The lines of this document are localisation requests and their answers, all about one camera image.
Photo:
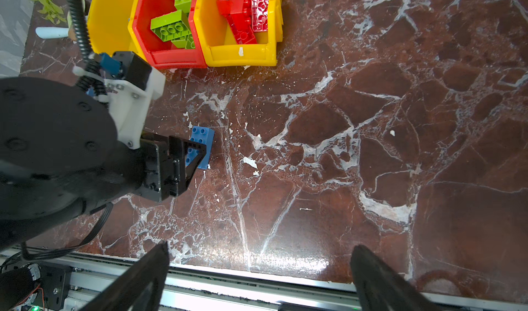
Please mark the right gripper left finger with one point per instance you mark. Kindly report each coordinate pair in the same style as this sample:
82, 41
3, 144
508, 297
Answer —
140, 287

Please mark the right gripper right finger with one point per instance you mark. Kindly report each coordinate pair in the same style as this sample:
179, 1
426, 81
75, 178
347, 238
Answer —
379, 287

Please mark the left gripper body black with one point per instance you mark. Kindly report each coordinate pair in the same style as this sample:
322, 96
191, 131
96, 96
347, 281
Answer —
170, 164

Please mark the red brick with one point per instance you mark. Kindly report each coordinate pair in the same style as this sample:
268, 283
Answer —
260, 15
241, 36
239, 1

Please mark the small green brick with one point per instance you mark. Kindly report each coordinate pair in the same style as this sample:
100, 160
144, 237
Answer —
186, 42

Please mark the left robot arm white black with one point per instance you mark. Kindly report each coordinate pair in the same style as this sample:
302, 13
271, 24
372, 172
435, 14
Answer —
61, 158

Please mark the right yellow bin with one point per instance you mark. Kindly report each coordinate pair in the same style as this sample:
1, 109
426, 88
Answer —
218, 42

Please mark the yellow bin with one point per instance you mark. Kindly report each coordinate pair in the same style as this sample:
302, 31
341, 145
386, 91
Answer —
218, 42
109, 23

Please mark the left yellow bin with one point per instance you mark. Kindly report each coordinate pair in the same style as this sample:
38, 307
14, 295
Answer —
109, 23

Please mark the red middle bin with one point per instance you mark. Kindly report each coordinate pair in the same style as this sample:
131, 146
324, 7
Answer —
159, 54

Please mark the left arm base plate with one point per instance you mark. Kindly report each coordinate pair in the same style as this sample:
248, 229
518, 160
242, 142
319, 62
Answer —
55, 282

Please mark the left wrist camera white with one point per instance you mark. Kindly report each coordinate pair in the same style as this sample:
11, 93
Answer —
131, 84

